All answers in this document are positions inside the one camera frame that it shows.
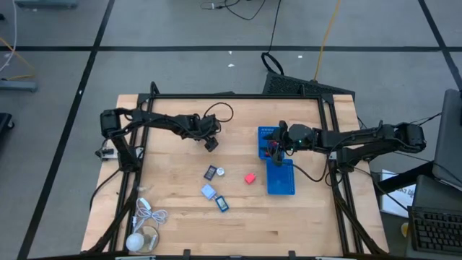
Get black metal table frame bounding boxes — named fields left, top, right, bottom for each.
left=86, top=81, right=389, bottom=256

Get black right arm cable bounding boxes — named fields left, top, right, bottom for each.
left=288, top=158, right=333, bottom=183

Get black laptop keyboard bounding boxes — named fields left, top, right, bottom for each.
left=406, top=175, right=462, bottom=258

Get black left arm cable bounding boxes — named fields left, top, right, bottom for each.
left=203, top=102, right=235, bottom=124

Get black side table bar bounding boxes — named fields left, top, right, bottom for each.
left=377, top=160, right=434, bottom=195

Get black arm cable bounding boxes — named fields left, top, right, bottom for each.
left=203, top=102, right=235, bottom=124
left=288, top=158, right=333, bottom=183

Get white paper sheet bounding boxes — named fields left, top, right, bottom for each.
left=380, top=168, right=417, bottom=218

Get tangled black floor cables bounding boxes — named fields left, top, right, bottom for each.
left=200, top=0, right=268, bottom=21

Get blue perforated plastic basket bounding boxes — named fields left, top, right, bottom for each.
left=257, top=126, right=286, bottom=160
left=266, top=158, right=296, bottom=196

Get white cord with switch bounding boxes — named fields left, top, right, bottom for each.
left=131, top=196, right=169, bottom=232

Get grey control box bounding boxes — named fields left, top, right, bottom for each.
left=95, top=147, right=116, bottom=160

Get light blue wall charger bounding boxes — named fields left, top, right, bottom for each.
left=200, top=183, right=217, bottom=201

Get thin white floor cable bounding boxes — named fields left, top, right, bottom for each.
left=0, top=0, right=19, bottom=73

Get dark blue small packet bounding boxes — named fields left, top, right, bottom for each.
left=214, top=195, right=230, bottom=213

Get long black cable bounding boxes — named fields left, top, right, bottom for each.
left=261, top=0, right=285, bottom=76

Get grey floor bar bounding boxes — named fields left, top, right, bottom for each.
left=0, top=79, right=38, bottom=92

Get grey closed laptop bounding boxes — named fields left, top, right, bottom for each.
left=432, top=88, right=462, bottom=189

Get yellow cable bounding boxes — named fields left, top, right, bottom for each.
left=313, top=0, right=342, bottom=81

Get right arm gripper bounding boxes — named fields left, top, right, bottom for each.
left=262, top=121, right=318, bottom=167

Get round clear lamp base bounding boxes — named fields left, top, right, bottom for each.
left=135, top=225, right=160, bottom=254

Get white light bulb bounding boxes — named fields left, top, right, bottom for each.
left=125, top=233, right=145, bottom=253

